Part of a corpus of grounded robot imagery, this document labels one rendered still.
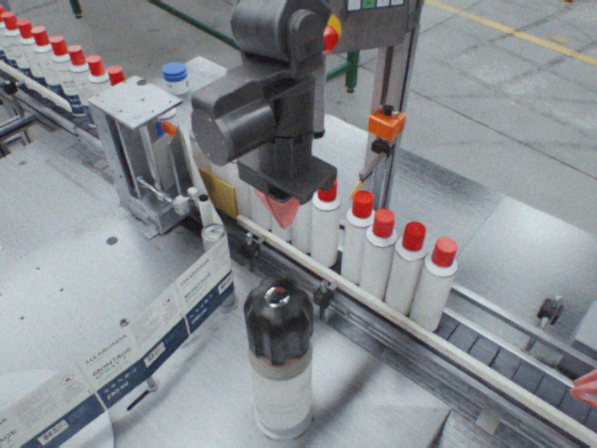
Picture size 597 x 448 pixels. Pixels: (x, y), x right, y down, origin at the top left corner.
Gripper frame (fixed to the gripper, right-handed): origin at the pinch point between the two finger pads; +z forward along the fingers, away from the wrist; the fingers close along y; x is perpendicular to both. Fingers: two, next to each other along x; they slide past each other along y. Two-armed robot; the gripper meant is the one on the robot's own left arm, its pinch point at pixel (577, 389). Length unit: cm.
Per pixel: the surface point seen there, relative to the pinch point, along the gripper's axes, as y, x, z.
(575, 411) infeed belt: -0.5, 5.1, 3.3
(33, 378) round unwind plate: 50, -48, 47
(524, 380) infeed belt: -0.4, -1.1, 8.6
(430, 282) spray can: 2.9, -24.0, 9.9
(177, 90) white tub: -25, -86, 85
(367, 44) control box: -7, -59, 3
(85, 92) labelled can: 3, -93, 73
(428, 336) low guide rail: 4.6, -15.1, 16.0
